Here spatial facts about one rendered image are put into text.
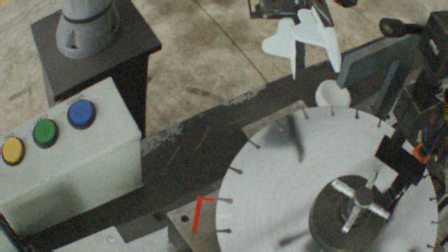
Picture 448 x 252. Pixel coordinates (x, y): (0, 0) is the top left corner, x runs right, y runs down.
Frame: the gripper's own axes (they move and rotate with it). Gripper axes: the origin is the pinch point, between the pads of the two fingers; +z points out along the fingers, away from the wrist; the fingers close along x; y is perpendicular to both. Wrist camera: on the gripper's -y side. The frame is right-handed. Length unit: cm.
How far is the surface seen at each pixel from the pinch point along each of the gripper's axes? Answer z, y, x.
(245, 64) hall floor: -12, -26, -127
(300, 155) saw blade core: 9.0, 4.7, 1.4
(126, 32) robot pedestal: -14.9, 21.4, -39.1
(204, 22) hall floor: -32, -16, -141
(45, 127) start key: 1.7, 37.3, -8.6
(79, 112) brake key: 0.3, 31.1, -9.5
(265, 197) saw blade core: 12.8, 10.3, 4.0
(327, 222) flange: 16.9, 4.0, 8.1
